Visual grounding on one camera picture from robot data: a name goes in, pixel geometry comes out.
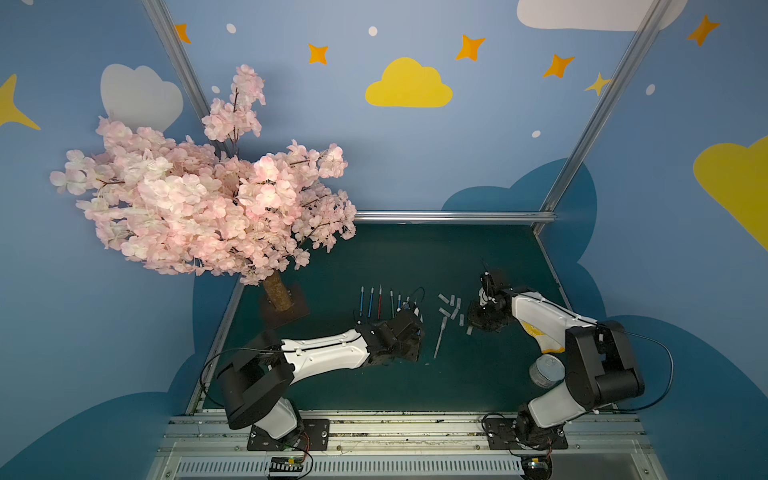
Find left green circuit board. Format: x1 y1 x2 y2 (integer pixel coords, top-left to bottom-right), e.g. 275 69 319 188
266 456 308 479

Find pink artificial blossom tree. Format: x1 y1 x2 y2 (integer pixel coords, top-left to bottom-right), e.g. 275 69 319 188
50 65 356 289

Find slanted aluminium frame post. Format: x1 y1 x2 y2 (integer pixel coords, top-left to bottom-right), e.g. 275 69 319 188
142 0 209 119
532 0 673 238

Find yellow work glove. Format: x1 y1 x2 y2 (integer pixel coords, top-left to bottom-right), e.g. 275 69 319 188
520 321 565 354

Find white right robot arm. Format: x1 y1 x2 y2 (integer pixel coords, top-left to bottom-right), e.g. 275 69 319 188
468 271 645 431

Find dark square tree base plate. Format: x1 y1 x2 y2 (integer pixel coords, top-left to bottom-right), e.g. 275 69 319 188
259 283 310 330

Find left slanted aluminium frame post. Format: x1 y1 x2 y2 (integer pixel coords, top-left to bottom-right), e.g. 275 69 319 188
142 0 209 119

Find red carving knife capped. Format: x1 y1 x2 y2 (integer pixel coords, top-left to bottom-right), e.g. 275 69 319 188
376 285 383 320

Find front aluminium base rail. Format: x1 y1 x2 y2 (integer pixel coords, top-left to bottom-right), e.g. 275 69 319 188
147 410 666 479

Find horizontal aluminium frame rail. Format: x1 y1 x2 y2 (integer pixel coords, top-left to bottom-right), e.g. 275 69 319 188
355 211 556 225

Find right slanted aluminium frame post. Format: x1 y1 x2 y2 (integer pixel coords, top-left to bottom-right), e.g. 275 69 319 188
532 0 673 238

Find right round green circuit board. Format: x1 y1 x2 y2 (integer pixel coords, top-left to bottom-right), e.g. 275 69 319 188
520 456 552 480

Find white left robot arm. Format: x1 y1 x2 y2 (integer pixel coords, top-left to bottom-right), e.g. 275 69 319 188
215 304 424 444

